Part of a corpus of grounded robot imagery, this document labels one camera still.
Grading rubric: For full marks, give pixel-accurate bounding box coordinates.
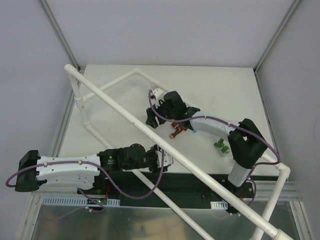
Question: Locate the brown water faucet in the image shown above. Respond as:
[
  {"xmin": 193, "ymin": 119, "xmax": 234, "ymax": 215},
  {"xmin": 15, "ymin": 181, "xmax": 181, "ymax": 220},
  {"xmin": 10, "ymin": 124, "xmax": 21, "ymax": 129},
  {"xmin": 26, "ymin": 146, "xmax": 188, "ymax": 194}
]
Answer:
[{"xmin": 169, "ymin": 122, "xmax": 188, "ymax": 139}]

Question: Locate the white PVC pipe frame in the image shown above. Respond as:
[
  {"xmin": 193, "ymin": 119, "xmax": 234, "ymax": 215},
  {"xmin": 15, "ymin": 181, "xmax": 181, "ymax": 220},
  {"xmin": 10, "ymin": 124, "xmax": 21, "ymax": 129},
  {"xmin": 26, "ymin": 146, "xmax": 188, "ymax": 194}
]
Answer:
[{"xmin": 64, "ymin": 64, "xmax": 291, "ymax": 240}]

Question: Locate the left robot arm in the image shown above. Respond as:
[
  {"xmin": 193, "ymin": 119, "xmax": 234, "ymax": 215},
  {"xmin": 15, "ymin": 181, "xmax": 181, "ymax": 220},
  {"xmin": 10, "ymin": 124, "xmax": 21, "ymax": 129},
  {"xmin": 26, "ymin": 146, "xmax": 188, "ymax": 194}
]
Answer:
[{"xmin": 13, "ymin": 143, "xmax": 174, "ymax": 195}]

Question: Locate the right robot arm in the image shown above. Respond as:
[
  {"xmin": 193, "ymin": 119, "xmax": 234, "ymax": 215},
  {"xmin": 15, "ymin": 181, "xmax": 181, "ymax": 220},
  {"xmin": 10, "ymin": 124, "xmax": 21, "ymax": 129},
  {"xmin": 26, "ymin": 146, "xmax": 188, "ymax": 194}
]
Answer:
[{"xmin": 145, "ymin": 88, "xmax": 267, "ymax": 198}]

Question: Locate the green water faucet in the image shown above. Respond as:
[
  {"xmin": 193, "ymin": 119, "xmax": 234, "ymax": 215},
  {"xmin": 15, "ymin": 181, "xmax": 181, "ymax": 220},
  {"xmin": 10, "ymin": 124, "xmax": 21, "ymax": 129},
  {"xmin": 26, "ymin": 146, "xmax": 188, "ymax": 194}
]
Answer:
[{"xmin": 213, "ymin": 138, "xmax": 230, "ymax": 154}]

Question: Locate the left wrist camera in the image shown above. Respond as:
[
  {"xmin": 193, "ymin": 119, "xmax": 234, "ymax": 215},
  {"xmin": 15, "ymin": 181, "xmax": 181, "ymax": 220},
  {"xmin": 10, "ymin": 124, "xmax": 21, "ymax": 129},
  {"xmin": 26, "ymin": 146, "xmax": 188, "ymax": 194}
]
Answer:
[{"xmin": 155, "ymin": 150, "xmax": 174, "ymax": 168}]

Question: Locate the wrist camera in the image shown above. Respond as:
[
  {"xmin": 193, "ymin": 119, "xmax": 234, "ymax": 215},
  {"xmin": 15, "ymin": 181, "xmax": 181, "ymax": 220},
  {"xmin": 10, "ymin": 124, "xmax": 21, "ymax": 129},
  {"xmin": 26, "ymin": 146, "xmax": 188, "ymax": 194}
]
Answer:
[
  {"xmin": 155, "ymin": 150, "xmax": 174, "ymax": 168},
  {"xmin": 150, "ymin": 88, "xmax": 166, "ymax": 101}
]

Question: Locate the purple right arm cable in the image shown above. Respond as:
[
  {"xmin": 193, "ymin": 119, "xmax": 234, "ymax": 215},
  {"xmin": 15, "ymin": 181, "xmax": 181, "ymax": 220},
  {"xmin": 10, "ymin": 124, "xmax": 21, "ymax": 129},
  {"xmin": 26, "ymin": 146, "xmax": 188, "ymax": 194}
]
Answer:
[{"xmin": 147, "ymin": 89, "xmax": 282, "ymax": 181}]

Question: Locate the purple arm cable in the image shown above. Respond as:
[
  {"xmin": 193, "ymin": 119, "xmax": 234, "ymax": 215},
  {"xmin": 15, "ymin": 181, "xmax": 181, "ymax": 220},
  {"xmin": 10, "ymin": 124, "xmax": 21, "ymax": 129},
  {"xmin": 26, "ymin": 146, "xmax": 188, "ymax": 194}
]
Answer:
[
  {"xmin": 147, "ymin": 89, "xmax": 282, "ymax": 181},
  {"xmin": 5, "ymin": 151, "xmax": 166, "ymax": 201}
]

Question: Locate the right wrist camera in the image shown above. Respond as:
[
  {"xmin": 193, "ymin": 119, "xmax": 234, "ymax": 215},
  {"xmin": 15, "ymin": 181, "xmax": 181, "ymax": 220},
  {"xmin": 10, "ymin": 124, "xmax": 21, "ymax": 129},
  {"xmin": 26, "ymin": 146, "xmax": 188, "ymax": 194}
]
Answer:
[{"xmin": 150, "ymin": 88, "xmax": 166, "ymax": 101}]

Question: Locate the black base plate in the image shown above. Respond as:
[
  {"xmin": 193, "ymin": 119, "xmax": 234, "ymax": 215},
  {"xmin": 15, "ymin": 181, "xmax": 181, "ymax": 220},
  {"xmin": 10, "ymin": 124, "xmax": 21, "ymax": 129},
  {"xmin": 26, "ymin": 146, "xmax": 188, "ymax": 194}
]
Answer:
[{"xmin": 77, "ymin": 172, "xmax": 258, "ymax": 208}]

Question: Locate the right white cable duct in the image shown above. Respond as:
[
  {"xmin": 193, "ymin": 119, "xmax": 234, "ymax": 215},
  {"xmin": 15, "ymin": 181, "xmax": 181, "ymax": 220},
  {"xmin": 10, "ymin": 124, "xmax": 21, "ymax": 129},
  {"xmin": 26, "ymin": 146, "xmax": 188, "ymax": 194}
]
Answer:
[{"xmin": 210, "ymin": 200, "xmax": 228, "ymax": 211}]

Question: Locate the white cable duct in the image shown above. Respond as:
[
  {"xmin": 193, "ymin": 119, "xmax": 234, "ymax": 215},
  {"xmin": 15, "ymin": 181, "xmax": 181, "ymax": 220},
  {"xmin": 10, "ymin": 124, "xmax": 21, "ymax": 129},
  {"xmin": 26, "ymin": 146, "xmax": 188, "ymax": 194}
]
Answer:
[
  {"xmin": 210, "ymin": 200, "xmax": 228, "ymax": 211},
  {"xmin": 42, "ymin": 196, "xmax": 121, "ymax": 207}
]

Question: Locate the left white cable duct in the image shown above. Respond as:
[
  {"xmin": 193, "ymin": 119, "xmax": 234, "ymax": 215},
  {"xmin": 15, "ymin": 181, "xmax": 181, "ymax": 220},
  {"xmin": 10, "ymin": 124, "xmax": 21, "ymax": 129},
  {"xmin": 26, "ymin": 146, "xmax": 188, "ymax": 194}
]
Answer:
[{"xmin": 42, "ymin": 196, "xmax": 121, "ymax": 207}]

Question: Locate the aluminium front rail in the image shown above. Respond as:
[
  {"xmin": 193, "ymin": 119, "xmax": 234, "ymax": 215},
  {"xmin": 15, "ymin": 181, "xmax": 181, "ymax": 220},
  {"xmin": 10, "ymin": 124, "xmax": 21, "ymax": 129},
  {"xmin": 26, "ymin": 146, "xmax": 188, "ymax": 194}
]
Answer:
[{"xmin": 255, "ymin": 180, "xmax": 302, "ymax": 202}]

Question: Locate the right aluminium frame post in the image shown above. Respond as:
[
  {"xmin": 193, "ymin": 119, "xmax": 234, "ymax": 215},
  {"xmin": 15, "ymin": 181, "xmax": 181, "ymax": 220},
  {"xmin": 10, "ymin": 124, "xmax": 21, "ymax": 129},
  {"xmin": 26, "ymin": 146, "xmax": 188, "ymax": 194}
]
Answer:
[{"xmin": 253, "ymin": 0, "xmax": 303, "ymax": 75}]

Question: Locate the aluminium frame post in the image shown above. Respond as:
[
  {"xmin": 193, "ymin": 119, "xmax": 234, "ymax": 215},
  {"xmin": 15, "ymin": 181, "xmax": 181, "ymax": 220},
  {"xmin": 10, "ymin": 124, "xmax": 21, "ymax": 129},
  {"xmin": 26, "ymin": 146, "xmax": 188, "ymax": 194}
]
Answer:
[
  {"xmin": 253, "ymin": 0, "xmax": 303, "ymax": 75},
  {"xmin": 37, "ymin": 0, "xmax": 84, "ymax": 73}
]

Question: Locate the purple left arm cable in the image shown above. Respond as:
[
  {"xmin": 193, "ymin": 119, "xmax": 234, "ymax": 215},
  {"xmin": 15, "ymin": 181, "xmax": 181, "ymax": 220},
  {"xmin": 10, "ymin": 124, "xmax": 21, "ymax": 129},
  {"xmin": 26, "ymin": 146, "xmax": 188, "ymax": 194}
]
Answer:
[{"xmin": 5, "ymin": 151, "xmax": 166, "ymax": 201}]

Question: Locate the left aluminium frame post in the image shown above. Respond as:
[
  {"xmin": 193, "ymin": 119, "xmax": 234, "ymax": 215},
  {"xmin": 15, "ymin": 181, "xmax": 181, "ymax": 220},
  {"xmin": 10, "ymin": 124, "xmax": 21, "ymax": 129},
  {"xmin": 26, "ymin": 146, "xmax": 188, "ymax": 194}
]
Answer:
[{"xmin": 37, "ymin": 0, "xmax": 84, "ymax": 73}]

